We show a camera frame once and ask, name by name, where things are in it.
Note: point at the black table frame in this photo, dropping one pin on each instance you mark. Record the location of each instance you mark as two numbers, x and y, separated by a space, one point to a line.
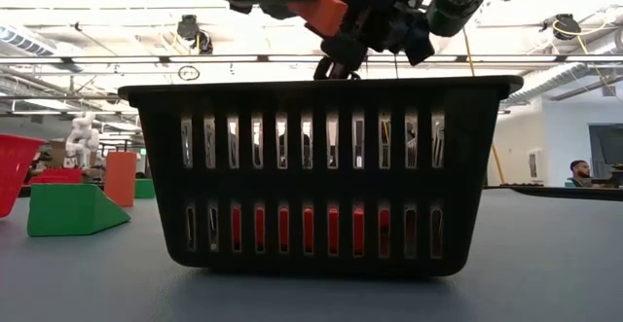
560 192

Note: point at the cardboard box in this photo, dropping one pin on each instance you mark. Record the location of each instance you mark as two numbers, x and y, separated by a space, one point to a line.
57 154

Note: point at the green wedge block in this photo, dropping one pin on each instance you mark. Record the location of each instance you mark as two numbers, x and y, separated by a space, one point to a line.
68 210

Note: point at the red rectangular block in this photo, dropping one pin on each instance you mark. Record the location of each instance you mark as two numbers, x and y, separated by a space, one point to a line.
308 229

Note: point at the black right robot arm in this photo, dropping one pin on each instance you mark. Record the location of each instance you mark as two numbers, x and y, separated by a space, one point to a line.
462 1

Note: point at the green cube block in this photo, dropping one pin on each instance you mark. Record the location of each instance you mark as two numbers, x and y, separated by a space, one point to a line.
146 189

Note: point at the person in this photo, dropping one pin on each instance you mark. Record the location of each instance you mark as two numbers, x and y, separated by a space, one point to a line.
580 171

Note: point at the long ceiling light bar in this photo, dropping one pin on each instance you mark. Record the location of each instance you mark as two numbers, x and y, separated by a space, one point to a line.
121 59

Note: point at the red box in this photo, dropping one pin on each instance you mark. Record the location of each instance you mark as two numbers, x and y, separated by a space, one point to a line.
56 176

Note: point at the black plastic basket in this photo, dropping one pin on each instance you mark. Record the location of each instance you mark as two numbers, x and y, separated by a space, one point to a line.
321 186

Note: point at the red plastic basket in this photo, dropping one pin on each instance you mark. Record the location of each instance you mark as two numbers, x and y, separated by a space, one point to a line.
14 171

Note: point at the grey ceiling air duct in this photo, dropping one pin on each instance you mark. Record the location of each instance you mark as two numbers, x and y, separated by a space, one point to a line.
24 40

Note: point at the blue table mat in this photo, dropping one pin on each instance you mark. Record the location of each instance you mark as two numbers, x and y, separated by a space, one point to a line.
311 302

